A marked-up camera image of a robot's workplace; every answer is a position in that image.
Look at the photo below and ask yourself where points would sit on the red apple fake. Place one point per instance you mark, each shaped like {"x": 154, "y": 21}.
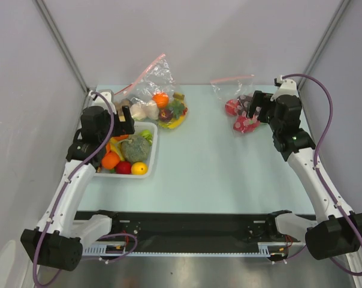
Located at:
{"x": 123, "y": 167}

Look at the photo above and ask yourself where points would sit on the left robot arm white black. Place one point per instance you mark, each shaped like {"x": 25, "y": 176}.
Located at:
{"x": 54, "y": 242}

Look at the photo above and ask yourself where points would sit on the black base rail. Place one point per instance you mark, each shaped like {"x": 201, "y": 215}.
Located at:
{"x": 187, "y": 234}

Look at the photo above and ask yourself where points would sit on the yellow banana in basket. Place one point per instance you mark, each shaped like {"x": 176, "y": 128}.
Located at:
{"x": 115, "y": 147}

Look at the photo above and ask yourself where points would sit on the zip bag orange seal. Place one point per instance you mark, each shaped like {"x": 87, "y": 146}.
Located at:
{"x": 127, "y": 102}

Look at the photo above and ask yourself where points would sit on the banana in bag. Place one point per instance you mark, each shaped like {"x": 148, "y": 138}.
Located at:
{"x": 173, "y": 115}

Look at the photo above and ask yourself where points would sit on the green melon fake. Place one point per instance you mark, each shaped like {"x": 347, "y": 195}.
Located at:
{"x": 135, "y": 149}

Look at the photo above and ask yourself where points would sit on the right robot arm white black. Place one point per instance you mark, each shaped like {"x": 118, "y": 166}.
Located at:
{"x": 337, "y": 229}

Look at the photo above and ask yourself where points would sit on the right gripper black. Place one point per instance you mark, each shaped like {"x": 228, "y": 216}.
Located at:
{"x": 257, "y": 102}

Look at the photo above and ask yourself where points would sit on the orange fake front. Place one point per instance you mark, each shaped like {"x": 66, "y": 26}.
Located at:
{"x": 110, "y": 161}

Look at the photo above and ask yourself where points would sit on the orange in bag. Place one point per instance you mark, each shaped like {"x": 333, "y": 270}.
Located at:
{"x": 161, "y": 99}

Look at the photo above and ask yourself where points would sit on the zip bag with red toys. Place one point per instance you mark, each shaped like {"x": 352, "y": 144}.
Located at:
{"x": 235, "y": 95}

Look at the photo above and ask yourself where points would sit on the zip bag with mixed fruit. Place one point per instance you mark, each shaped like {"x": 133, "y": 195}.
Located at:
{"x": 156, "y": 78}

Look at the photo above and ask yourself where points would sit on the white plastic basket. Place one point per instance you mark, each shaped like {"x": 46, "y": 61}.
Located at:
{"x": 147, "y": 130}

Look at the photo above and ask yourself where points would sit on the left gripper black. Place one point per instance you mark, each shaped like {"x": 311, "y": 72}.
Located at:
{"x": 123, "y": 127}

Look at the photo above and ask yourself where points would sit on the yellow lemon fake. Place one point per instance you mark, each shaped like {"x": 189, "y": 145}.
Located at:
{"x": 139, "y": 168}

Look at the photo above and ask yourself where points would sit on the white cauliflower fake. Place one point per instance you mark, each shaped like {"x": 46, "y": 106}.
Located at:
{"x": 140, "y": 111}

